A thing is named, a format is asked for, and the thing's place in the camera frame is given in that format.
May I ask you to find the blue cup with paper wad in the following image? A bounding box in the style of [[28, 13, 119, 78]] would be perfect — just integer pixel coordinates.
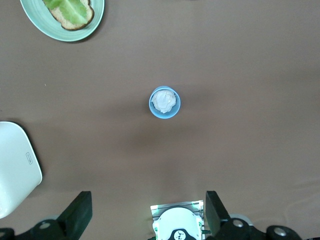
[[148, 85, 182, 120]]

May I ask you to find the white crumpled paper wad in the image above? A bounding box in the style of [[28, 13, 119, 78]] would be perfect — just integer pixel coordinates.
[[152, 89, 177, 114]]

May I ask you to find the mint green plate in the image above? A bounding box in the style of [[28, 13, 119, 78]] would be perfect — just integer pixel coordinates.
[[19, 0, 106, 43]]

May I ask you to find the green lettuce leaf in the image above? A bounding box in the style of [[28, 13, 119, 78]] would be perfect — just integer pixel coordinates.
[[42, 0, 89, 25]]

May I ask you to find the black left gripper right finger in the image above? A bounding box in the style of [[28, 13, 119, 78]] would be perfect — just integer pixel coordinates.
[[205, 190, 230, 233]]

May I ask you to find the white toaster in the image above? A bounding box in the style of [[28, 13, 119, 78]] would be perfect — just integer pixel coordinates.
[[0, 121, 43, 220]]

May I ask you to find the toast bread slice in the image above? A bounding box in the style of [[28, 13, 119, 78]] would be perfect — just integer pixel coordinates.
[[41, 0, 96, 32]]

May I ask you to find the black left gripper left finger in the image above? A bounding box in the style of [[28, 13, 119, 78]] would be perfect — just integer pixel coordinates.
[[57, 191, 94, 240]]

